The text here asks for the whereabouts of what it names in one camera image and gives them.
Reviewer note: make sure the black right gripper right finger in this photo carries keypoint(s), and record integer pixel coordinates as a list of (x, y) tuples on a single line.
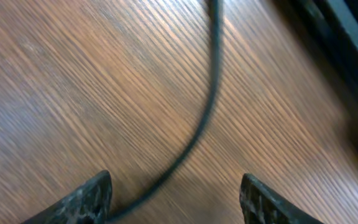
[(261, 204)]

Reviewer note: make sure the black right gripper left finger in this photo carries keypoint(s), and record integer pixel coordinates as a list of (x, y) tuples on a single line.
[(89, 203)]

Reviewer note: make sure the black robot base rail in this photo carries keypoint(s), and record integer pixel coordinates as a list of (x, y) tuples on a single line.
[(328, 30)]

